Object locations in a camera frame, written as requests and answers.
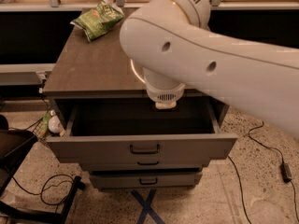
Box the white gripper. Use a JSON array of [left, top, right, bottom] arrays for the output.
[[143, 68, 185, 110]]

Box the grey top drawer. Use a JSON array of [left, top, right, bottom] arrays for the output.
[[48, 97, 237, 165]]

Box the grey drawer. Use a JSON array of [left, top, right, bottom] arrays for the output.
[[90, 172, 202, 189], [48, 97, 237, 165], [80, 161, 208, 171]]

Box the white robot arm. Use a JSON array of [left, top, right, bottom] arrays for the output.
[[120, 0, 299, 138]]

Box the grey drawer cabinet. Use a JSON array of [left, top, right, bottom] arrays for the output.
[[43, 7, 232, 190]]

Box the grey bottom drawer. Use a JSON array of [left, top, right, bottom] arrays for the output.
[[90, 172, 202, 189]]

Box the grey middle drawer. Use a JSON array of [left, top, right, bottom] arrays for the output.
[[80, 161, 208, 171]]

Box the green chip bag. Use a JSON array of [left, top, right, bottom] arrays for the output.
[[71, 0, 124, 42]]

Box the black chair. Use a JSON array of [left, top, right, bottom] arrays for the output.
[[0, 114, 86, 224]]

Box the black floor cable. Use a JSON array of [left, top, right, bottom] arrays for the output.
[[227, 155, 252, 224]]

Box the wire basket with items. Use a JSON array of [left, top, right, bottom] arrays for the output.
[[33, 109, 65, 145]]

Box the black looped cable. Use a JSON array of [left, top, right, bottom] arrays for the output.
[[12, 174, 77, 213]]

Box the black power adapter cable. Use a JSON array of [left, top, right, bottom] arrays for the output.
[[248, 120, 299, 222]]

